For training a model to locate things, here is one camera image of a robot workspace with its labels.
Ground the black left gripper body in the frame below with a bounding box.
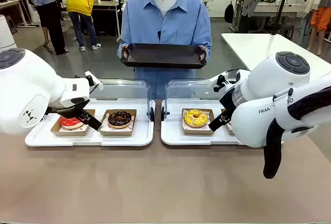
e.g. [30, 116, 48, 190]
[46, 98, 91, 118]

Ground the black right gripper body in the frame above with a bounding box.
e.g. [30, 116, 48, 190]
[219, 85, 243, 117]

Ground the red glazed donut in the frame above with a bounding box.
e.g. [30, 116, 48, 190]
[60, 116, 85, 131]

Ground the brown cardboard donut box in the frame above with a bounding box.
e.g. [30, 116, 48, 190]
[50, 109, 96, 137]
[98, 108, 138, 137]
[181, 108, 216, 136]

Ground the yellow glazed donut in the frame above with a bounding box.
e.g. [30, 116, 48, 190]
[183, 108, 208, 129]

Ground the black serving tray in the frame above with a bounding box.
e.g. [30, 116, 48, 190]
[119, 43, 208, 70]

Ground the person's right forearm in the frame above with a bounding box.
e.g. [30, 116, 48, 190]
[117, 39, 129, 59]

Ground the dark sprinkled donut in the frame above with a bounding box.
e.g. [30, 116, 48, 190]
[220, 108, 235, 136]

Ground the chocolate donut with nuts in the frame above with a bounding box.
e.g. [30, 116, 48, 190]
[107, 110, 133, 129]

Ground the person in patterned shirt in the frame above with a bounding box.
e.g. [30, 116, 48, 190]
[26, 0, 70, 56]

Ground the person in blue shirt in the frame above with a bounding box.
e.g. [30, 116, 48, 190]
[117, 0, 213, 100]

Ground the person's left hand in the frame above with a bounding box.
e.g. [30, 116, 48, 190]
[197, 45, 208, 62]

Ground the person's right hand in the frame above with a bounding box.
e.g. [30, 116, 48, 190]
[121, 46, 131, 61]

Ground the white display tray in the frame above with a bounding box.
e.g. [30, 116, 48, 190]
[160, 97, 250, 146]
[24, 97, 156, 147]

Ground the clear hinged display lid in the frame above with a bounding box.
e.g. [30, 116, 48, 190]
[161, 79, 235, 122]
[89, 78, 156, 123]

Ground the black hanging bag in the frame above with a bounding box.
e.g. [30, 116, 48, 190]
[224, 1, 235, 24]

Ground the white conical appliance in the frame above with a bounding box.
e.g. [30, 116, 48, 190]
[0, 14, 16, 51]

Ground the black tripod pole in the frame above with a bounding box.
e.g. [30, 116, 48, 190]
[269, 0, 296, 36]

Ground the white background desk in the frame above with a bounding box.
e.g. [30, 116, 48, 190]
[0, 0, 36, 28]

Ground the mannequin with orange shorts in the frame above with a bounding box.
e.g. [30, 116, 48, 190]
[304, 0, 331, 56]

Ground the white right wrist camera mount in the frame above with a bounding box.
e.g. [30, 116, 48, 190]
[212, 70, 237, 93]

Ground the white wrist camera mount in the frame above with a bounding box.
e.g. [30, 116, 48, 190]
[212, 70, 237, 93]
[74, 70, 104, 93]

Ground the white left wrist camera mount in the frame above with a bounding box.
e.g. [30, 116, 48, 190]
[74, 70, 104, 93]

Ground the black cable sleeve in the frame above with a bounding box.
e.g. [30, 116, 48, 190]
[263, 86, 331, 180]

